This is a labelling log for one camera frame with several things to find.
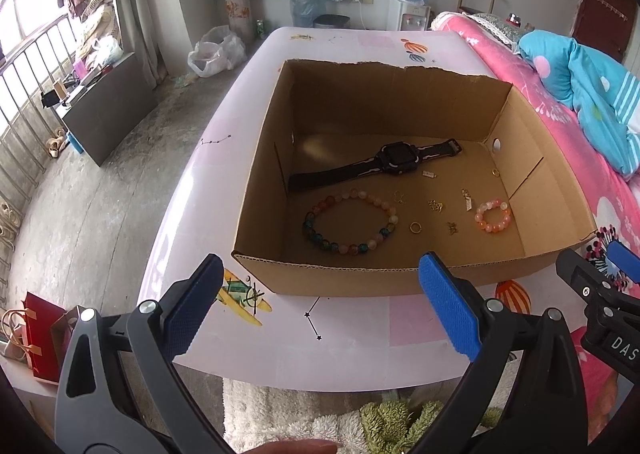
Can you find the metal balcony railing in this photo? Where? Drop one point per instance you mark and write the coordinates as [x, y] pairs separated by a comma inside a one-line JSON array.
[[22, 83]]

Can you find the yellow green airplane sticker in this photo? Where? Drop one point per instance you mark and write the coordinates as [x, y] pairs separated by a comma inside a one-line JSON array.
[[240, 294]]

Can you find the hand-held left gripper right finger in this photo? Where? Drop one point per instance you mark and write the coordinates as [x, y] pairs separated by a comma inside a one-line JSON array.
[[450, 309]]

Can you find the black wrist watch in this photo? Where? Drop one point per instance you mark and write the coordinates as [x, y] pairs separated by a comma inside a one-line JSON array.
[[397, 158]]

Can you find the gold earring hook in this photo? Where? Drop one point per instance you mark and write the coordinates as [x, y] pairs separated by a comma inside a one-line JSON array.
[[398, 199]]

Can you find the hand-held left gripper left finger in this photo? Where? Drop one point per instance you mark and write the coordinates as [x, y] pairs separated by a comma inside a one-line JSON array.
[[197, 309]]

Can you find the grey curtain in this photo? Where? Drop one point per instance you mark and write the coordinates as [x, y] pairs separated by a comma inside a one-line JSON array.
[[145, 8]]

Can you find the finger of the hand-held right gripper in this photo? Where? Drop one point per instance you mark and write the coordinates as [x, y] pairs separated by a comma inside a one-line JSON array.
[[575, 269], [625, 261]]

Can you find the ornate gold charm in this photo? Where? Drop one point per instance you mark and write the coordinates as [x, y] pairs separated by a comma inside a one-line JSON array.
[[435, 205]]

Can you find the empty clear water bottle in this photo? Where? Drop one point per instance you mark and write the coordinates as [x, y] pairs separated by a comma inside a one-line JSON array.
[[306, 8]]

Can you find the black trash bin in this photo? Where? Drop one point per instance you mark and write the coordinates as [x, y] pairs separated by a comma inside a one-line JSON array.
[[331, 22]]

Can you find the white water dispenser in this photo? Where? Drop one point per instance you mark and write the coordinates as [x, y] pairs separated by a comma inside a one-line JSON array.
[[412, 16]]

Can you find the orange striped balloon sticker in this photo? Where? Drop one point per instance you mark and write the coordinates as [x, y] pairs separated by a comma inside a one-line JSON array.
[[512, 296]]

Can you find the large cardboard box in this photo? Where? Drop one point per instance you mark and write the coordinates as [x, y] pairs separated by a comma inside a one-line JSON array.
[[325, 279]]

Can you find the pair of beige shoes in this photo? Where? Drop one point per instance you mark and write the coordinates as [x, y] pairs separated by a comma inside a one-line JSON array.
[[55, 141]]

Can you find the white shaggy rug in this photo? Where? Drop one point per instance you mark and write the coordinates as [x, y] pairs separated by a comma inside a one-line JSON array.
[[280, 414]]

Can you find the red gift bag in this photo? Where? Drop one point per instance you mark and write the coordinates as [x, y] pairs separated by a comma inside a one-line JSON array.
[[45, 344]]

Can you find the dark red door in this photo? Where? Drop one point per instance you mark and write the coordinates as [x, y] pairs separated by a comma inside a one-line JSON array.
[[607, 3]]

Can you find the person's left hand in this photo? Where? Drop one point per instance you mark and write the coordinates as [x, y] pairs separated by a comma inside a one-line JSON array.
[[300, 448]]

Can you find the grey lace pillow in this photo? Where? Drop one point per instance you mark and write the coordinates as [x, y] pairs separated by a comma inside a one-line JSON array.
[[492, 26]]

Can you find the green drink can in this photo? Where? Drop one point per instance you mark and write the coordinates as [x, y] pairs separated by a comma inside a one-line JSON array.
[[260, 28]]

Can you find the pink printed blanket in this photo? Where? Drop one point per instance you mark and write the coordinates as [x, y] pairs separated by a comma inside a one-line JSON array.
[[560, 133]]

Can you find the white plastic bag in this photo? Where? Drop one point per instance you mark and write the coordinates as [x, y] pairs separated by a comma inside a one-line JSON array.
[[217, 53]]

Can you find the small silver ladder charm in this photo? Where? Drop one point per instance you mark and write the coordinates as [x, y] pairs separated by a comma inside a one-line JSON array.
[[428, 174]]

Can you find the dark low cabinet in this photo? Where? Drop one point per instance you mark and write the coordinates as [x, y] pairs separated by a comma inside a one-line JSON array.
[[110, 113]]

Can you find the green plush mat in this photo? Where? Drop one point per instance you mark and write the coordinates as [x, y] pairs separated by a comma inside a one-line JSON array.
[[400, 426]]

